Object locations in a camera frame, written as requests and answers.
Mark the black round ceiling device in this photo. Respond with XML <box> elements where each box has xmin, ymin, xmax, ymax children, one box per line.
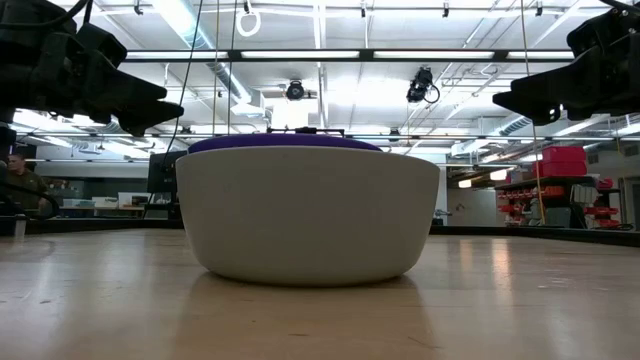
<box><xmin>285</xmin><ymin>79</ymin><xmax>307</xmax><ymax>102</ymax></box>

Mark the person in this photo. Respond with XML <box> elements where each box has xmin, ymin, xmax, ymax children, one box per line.
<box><xmin>3</xmin><ymin>153</ymin><xmax>50</xmax><ymax>212</ymax></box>

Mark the black overhead camera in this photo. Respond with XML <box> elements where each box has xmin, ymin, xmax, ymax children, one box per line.
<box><xmin>406</xmin><ymin>66</ymin><xmax>442</xmax><ymax>105</ymax></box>

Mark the dark blue plastic bowl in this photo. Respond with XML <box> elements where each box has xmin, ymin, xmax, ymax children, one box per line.
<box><xmin>186</xmin><ymin>132</ymin><xmax>384</xmax><ymax>155</ymax></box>

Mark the black overhead light bar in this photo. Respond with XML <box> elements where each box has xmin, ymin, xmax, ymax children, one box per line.
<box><xmin>124</xmin><ymin>47</ymin><xmax>576</xmax><ymax>63</ymax></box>

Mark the large grey bowl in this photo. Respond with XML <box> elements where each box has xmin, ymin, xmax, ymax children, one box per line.
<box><xmin>174</xmin><ymin>145</ymin><xmax>442</xmax><ymax>288</ymax></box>

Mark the black storage shelf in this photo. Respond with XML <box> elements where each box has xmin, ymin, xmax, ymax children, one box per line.
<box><xmin>493</xmin><ymin>174</ymin><xmax>624</xmax><ymax>230</ymax></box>

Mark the red storage bin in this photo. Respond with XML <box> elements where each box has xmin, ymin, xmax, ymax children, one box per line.
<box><xmin>531</xmin><ymin>160</ymin><xmax>589</xmax><ymax>178</ymax></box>
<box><xmin>541</xmin><ymin>145</ymin><xmax>588</xmax><ymax>164</ymax></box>

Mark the black cable bundle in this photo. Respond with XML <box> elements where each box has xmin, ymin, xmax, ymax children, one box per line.
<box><xmin>0</xmin><ymin>182</ymin><xmax>60</xmax><ymax>219</ymax></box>

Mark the black table frame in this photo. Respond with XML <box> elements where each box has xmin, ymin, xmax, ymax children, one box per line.
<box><xmin>0</xmin><ymin>215</ymin><xmax>640</xmax><ymax>248</ymax></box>

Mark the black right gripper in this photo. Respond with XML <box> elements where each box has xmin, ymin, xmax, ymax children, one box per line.
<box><xmin>491</xmin><ymin>7</ymin><xmax>640</xmax><ymax>127</ymax></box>

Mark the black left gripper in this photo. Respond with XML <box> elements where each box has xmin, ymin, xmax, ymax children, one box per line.
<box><xmin>0</xmin><ymin>0</ymin><xmax>186</xmax><ymax>138</ymax></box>

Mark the white hanging ring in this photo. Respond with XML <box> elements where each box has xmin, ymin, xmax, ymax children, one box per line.
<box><xmin>235</xmin><ymin>8</ymin><xmax>263</xmax><ymax>39</ymax></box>

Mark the black computer monitor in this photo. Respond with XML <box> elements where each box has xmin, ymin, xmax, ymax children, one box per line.
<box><xmin>146</xmin><ymin>149</ymin><xmax>187</xmax><ymax>195</ymax></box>

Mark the black hanging cable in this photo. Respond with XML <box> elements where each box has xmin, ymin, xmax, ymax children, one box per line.
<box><xmin>163</xmin><ymin>0</ymin><xmax>205</xmax><ymax>154</ymax></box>

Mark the yellow hanging cable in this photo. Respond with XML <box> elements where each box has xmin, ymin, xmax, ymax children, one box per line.
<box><xmin>518</xmin><ymin>0</ymin><xmax>547</xmax><ymax>227</ymax></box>

